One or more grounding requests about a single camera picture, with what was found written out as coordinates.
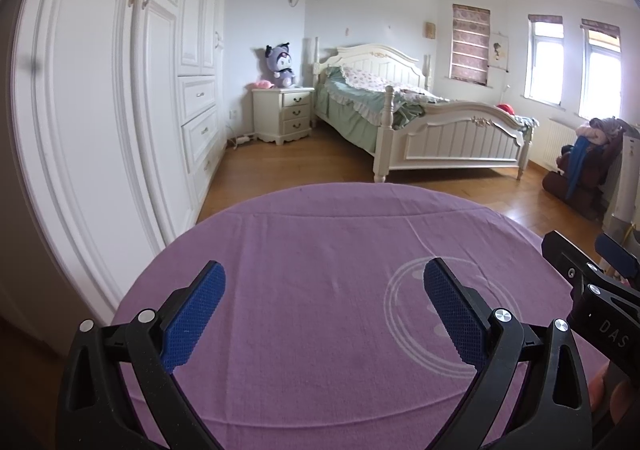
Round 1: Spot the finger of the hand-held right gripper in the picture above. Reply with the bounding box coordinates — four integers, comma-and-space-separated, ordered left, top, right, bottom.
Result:
541, 230, 640, 309
595, 233, 640, 281

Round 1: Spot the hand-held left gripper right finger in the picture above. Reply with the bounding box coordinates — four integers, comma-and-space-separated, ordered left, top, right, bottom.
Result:
422, 257, 596, 450

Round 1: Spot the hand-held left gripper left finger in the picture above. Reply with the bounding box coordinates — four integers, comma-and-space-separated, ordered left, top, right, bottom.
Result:
56, 260, 226, 450

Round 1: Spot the person's right hand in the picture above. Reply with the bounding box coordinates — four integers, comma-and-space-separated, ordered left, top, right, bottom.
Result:
590, 364, 640, 412

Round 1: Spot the brown chair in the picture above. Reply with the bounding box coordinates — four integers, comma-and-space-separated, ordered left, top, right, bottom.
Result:
544, 140, 616, 221

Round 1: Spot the white cabinet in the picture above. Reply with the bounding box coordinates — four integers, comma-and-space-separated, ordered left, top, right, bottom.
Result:
602, 135, 640, 235

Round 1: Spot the blue cloth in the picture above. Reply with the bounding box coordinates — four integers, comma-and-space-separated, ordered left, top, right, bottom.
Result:
566, 136, 591, 201

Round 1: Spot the white radiator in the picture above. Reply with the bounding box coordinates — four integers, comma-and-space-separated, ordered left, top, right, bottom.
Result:
542, 117, 581, 171

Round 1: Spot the purple tablecloth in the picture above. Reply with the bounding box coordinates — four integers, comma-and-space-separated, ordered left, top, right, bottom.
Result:
111, 182, 621, 450

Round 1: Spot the pile of clothes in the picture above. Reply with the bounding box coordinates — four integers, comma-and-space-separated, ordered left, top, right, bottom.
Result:
575, 117, 640, 145

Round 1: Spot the cream wooden bed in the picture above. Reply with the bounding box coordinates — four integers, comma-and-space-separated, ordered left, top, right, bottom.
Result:
312, 36, 533, 183

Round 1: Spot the white framed window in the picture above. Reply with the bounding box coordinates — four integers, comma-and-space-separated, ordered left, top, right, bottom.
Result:
577, 18, 622, 121
525, 14, 565, 106

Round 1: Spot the cream nightstand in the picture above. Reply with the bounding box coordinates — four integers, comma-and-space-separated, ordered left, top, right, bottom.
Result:
251, 87, 316, 147

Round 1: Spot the green ruffled bedspread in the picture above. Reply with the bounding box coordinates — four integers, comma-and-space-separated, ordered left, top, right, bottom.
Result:
316, 66, 441, 153

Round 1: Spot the patterned window blind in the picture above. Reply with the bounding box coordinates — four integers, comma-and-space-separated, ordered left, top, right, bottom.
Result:
450, 4, 491, 84

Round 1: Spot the white panelled wardrobe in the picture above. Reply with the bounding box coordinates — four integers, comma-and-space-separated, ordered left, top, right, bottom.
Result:
10, 0, 231, 311

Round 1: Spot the floral pillow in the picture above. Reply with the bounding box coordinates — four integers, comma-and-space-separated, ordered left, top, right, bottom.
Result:
345, 67, 388, 88

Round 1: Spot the grey purple plush toy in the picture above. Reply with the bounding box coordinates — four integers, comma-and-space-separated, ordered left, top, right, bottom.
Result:
265, 42, 297, 89

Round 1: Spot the wall scroll picture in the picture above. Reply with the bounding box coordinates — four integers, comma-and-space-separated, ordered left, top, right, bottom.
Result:
489, 32, 510, 73

